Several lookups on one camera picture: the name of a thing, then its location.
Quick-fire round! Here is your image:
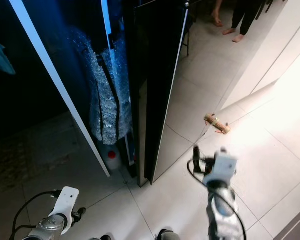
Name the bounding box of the fridge door with bins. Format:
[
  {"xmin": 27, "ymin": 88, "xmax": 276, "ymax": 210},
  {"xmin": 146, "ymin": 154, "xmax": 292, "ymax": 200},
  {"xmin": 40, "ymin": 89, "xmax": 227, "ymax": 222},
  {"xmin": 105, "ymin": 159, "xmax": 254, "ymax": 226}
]
[{"xmin": 132, "ymin": 0, "xmax": 191, "ymax": 187}]

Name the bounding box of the bubble-wrapped fridge door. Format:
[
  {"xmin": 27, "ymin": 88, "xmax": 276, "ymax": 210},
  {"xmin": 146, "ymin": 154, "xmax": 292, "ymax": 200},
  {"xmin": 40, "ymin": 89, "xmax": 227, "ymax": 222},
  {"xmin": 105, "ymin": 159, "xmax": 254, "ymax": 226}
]
[{"xmin": 9, "ymin": 0, "xmax": 133, "ymax": 178}]

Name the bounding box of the brown labelled bottle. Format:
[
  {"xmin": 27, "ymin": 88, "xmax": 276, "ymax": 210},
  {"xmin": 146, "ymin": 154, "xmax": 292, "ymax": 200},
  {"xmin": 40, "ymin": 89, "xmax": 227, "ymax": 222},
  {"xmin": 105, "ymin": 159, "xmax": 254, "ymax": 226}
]
[{"xmin": 204, "ymin": 113, "xmax": 231, "ymax": 135}]

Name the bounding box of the white bottle red cap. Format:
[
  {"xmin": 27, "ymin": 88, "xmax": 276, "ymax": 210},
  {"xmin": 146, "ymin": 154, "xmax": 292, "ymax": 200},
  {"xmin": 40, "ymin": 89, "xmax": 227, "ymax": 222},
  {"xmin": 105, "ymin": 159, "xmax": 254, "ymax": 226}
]
[{"xmin": 106, "ymin": 146, "xmax": 123, "ymax": 171}]

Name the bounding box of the grey robot right foot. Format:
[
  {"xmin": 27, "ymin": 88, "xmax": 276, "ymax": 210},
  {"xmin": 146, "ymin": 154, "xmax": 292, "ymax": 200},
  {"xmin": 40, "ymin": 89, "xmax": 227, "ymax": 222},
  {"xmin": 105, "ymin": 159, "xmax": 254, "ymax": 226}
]
[{"xmin": 157, "ymin": 228, "xmax": 182, "ymax": 240}]

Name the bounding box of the clear bubble wrap sheet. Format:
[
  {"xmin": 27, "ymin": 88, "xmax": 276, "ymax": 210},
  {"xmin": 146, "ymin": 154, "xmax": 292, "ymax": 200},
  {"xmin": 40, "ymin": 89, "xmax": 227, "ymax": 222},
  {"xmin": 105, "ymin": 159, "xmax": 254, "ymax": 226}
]
[{"xmin": 72, "ymin": 25, "xmax": 133, "ymax": 146}]

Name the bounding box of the bare-legged person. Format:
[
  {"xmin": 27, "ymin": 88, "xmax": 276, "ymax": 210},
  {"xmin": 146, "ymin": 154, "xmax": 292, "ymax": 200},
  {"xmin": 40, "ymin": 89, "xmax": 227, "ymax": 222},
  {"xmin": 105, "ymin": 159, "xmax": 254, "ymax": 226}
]
[{"xmin": 211, "ymin": 0, "xmax": 226, "ymax": 27}]

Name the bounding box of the teal hanging garment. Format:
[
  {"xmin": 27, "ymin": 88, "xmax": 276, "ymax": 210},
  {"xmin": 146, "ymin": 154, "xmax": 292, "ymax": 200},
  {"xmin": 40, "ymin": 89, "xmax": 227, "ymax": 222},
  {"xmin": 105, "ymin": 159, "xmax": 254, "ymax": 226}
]
[{"xmin": 0, "ymin": 32, "xmax": 16, "ymax": 76}]

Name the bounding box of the person in black trousers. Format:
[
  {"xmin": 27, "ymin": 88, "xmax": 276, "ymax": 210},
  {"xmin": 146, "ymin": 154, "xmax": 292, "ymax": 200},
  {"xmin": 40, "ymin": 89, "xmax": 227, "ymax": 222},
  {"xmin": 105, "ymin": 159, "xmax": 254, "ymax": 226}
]
[{"xmin": 222, "ymin": 0, "xmax": 268, "ymax": 43}]

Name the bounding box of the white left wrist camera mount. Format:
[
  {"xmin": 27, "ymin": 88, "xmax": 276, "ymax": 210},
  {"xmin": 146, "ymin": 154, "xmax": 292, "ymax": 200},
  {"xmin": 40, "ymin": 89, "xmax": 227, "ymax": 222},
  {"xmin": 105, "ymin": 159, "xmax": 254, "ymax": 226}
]
[{"xmin": 47, "ymin": 186, "xmax": 81, "ymax": 235}]

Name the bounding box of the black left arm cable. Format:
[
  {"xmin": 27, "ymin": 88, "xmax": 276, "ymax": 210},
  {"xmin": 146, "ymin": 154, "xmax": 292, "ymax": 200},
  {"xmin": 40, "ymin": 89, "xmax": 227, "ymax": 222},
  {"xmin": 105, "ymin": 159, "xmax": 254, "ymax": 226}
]
[{"xmin": 10, "ymin": 189, "xmax": 62, "ymax": 240}]

